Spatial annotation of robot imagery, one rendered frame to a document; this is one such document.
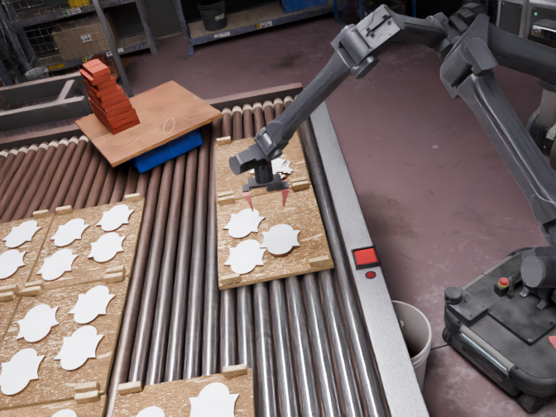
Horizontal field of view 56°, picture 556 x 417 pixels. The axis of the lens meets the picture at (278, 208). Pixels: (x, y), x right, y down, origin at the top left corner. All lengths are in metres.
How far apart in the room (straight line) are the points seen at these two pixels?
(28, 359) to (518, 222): 2.49
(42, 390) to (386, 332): 0.91
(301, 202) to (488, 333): 0.96
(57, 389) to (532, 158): 1.25
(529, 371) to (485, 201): 1.31
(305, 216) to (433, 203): 1.60
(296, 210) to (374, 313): 0.50
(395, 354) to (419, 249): 1.61
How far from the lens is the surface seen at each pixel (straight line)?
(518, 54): 1.19
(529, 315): 2.35
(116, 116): 2.29
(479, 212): 3.19
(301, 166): 1.97
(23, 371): 1.63
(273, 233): 1.67
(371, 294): 1.50
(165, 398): 1.39
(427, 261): 2.87
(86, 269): 1.83
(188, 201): 1.97
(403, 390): 1.32
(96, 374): 1.52
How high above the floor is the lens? 2.05
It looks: 38 degrees down
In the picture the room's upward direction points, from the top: 12 degrees counter-clockwise
